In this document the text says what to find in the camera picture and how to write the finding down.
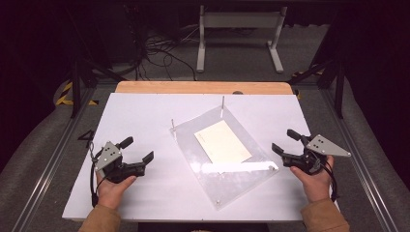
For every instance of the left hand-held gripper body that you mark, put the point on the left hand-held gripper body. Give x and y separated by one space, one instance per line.
109 158

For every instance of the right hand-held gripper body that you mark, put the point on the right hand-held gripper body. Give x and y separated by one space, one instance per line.
324 146

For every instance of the person's left hand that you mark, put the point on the person's left hand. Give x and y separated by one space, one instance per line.
111 193

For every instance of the person's right hand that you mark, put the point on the person's right hand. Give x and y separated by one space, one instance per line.
317 187

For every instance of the white board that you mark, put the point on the white board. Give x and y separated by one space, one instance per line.
145 112

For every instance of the short metal pin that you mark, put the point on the short metal pin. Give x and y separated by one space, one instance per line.
173 125

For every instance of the clear acrylic plate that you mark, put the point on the clear acrylic plate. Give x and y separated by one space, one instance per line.
235 183

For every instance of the cream paper card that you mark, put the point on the cream paper card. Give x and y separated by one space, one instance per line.
222 141

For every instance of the black metal stand leg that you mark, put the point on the black metal stand leg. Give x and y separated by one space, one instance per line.
75 87
338 83

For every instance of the tall metal pin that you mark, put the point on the tall metal pin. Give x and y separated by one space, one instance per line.
222 104

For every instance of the yellow black hazard tape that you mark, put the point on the yellow black hazard tape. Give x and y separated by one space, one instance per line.
66 95

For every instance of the wooden table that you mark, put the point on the wooden table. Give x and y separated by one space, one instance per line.
203 87

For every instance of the white metal stand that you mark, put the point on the white metal stand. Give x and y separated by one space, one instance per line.
240 20

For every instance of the aluminium rail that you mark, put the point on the aluminium rail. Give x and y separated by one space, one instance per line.
54 158
357 154

